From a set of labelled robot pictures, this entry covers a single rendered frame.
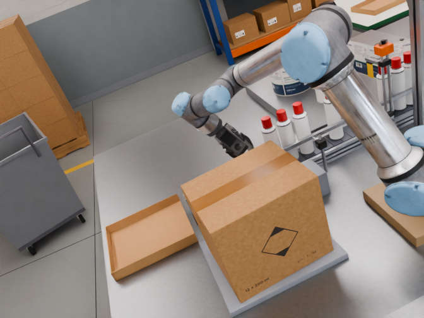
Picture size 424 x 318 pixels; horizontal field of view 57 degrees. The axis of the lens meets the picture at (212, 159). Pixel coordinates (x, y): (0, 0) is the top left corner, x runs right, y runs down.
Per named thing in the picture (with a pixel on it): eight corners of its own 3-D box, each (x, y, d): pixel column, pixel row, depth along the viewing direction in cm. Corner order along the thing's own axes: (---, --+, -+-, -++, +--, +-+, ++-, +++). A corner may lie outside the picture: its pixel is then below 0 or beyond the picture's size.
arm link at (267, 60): (350, -18, 94) (223, 64, 132) (333, -3, 88) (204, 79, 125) (373, 23, 97) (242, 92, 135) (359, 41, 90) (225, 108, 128)
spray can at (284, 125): (294, 152, 148) (283, 105, 138) (301, 158, 144) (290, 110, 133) (282, 158, 148) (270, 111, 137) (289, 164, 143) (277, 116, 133)
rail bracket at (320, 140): (321, 163, 146) (313, 125, 138) (332, 171, 140) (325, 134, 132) (313, 166, 146) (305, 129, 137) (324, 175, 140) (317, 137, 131)
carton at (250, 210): (289, 206, 130) (270, 139, 116) (334, 250, 110) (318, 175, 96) (209, 250, 125) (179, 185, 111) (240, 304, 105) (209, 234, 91)
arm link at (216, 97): (228, 73, 118) (205, 84, 127) (207, 91, 112) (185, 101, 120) (241, 95, 121) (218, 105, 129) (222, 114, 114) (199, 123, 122)
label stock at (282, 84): (275, 100, 188) (268, 72, 180) (271, 83, 204) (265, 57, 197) (317, 88, 184) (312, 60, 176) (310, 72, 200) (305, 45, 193)
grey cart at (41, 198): (8, 221, 352) (-64, 132, 302) (72, 183, 373) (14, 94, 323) (26, 274, 283) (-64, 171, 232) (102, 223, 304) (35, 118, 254)
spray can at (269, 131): (281, 158, 148) (269, 111, 137) (288, 164, 143) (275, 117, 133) (269, 164, 147) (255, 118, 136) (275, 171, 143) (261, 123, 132)
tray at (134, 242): (180, 200, 155) (176, 193, 153) (198, 241, 133) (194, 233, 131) (109, 234, 152) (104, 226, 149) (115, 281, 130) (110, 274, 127)
